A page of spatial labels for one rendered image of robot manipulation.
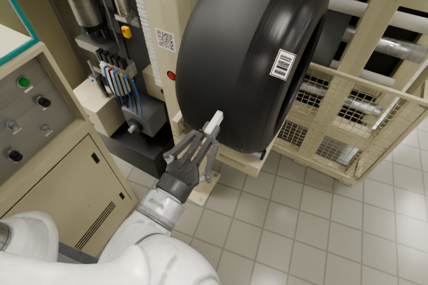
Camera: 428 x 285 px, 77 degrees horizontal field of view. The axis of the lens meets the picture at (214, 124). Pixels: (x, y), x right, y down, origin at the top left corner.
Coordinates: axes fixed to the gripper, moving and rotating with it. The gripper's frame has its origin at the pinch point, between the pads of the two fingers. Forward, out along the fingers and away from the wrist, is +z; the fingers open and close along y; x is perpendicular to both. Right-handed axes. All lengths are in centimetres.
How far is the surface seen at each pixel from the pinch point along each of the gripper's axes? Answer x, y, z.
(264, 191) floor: 129, -13, 30
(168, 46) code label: 7.0, 31.6, 23.5
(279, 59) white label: -12.3, -9.1, 15.4
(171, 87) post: 27.8, 33.8, 20.7
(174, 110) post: 42, 34, 19
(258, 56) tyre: -12.6, -4.8, 14.0
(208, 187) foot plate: 126, 22, 13
